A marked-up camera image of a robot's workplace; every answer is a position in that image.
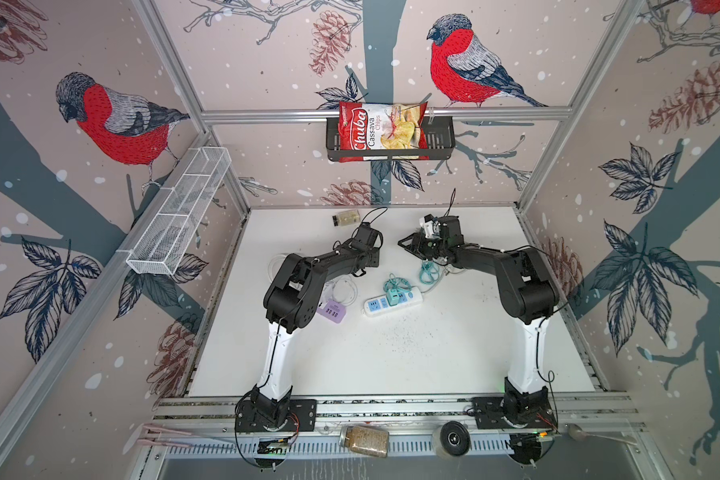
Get glass jar of grains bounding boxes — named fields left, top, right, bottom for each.
left=339, top=425, right=390, bottom=458

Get black round knob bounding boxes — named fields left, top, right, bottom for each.
left=432, top=421, right=471, bottom=459

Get teal charger with cable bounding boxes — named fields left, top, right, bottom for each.
left=383, top=274, right=412, bottom=306

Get red cassava chips bag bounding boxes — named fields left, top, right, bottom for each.
left=338, top=102, right=428, bottom=162

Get pink chopsticks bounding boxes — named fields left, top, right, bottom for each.
left=135, top=423, right=195, bottom=449

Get purple power strip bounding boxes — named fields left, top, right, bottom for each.
left=317, top=300, right=346, bottom=324

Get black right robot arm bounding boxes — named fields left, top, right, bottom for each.
left=398, top=215, right=560, bottom=428

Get white blue small device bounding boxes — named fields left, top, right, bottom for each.
left=363, top=287, right=423, bottom=317

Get white mesh wall shelf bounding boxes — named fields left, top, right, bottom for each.
left=126, top=146, right=231, bottom=275

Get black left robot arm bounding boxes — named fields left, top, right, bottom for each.
left=249, top=222, right=384, bottom=427

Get metal spoon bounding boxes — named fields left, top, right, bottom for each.
left=566, top=424, right=638, bottom=446

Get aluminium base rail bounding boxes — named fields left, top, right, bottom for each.
left=144, top=392, right=647, bottom=460

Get black wire wall basket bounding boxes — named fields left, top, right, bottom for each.
left=326, top=117, right=455, bottom=163

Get thin white charger cable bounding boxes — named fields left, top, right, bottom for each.
left=323, top=275, right=359, bottom=307

